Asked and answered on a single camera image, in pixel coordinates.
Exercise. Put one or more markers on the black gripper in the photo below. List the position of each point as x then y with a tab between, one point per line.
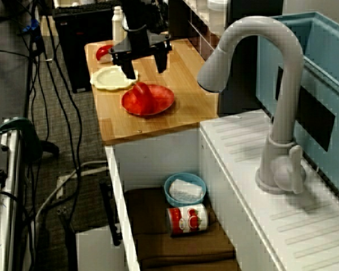
138	45

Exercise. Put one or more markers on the red bell pepper toy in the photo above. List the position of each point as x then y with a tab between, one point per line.
142	98

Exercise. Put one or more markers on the light blue bowl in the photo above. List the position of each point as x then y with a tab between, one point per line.
169	199

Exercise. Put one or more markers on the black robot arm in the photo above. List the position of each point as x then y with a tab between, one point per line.
138	14

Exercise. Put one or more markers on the red round plate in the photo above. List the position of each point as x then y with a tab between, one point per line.
164	96

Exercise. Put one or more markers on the cream scalloped plate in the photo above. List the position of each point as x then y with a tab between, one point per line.
107	79

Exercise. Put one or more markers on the red and white sushi toy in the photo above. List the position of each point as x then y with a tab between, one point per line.
101	52

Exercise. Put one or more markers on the white plastic bottle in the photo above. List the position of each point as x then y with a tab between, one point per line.
117	28

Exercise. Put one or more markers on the wooden countertop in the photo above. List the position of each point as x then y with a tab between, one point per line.
186	107

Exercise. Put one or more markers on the dark tiled backsplash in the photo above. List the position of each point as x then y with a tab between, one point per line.
197	28

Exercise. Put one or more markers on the black computer tower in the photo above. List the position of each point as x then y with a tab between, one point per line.
73	42

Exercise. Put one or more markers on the black keyboard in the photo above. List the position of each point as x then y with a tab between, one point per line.
79	8

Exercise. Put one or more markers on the large white canister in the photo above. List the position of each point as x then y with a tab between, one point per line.
217	4

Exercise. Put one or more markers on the black upright panel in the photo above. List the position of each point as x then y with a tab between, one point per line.
237	98

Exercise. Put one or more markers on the dark green clamp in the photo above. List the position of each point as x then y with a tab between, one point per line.
25	127

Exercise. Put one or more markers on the gray toy faucet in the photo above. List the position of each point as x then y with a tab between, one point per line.
288	84

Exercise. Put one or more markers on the white power strip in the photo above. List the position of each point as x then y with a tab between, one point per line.
61	186

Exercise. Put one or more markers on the tomato print can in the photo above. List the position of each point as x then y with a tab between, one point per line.
186	220

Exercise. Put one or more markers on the white toy sink unit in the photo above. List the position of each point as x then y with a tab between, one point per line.
243	197

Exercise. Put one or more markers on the black tape patch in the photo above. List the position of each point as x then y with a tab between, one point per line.
316	118

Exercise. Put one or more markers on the teal plastic bin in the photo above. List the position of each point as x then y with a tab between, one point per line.
327	56

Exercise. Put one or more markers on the brown folded cloth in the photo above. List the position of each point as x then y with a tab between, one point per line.
172	251

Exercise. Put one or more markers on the white cabinet panel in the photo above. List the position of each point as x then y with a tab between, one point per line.
96	251

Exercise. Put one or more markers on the silver metal rail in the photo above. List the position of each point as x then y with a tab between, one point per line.
8	197

